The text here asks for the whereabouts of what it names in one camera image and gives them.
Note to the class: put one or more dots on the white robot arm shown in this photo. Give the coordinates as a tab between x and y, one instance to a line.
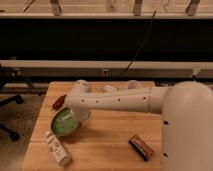
187	118

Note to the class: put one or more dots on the clear plastic cup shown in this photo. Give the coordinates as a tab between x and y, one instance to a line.
133	84

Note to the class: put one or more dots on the red-handled tool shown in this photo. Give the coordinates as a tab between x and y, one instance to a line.
59	102

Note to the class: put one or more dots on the black office chair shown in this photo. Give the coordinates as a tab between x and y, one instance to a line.
18	99

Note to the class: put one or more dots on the dark brown snack bar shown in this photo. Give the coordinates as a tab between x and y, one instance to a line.
141	147

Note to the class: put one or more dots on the clear plastic container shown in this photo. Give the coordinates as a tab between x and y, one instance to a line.
82	85

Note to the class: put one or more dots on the green ceramic bowl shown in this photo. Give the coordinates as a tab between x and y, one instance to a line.
64	123

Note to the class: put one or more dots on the white rectangular box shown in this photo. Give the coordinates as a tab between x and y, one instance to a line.
56	148

